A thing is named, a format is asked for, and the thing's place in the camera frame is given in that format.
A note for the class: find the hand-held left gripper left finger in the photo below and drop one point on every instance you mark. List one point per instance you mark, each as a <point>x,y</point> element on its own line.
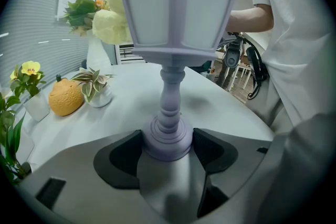
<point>123,162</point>

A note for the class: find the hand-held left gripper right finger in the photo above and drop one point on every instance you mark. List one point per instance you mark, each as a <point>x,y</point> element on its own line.
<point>212,154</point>

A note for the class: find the yellow fluffy cloth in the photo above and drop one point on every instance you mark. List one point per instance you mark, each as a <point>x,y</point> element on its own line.
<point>107,26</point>

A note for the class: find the purple lantern lamp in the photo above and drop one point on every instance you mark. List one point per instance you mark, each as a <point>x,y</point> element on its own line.
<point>170,8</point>

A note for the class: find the person's right forearm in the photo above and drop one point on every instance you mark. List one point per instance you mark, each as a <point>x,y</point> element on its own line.
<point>252,18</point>

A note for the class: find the variegated plant in white pot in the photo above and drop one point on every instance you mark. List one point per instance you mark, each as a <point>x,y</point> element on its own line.
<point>97,89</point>

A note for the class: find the orange fruit-shaped ornament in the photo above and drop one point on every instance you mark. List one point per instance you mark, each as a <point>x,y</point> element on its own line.
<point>65,99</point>

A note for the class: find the white small table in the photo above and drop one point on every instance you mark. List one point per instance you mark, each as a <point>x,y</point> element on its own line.
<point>242,70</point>

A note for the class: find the grey hanging device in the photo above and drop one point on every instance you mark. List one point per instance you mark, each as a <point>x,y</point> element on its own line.
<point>232,56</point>

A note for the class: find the yellow flower in white pot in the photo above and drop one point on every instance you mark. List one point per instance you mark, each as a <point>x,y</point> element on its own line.
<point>34,102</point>

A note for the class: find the white vase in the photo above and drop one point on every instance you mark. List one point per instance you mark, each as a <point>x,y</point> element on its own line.
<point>97,55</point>

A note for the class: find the tall green leafy plant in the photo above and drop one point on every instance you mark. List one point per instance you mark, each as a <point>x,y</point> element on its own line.
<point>10,139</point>

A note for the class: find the green leafy flower bouquet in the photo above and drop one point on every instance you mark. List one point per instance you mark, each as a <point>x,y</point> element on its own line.
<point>81,11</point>

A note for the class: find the person's white shirt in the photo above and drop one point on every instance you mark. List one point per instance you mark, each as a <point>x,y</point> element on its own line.
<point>296,21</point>

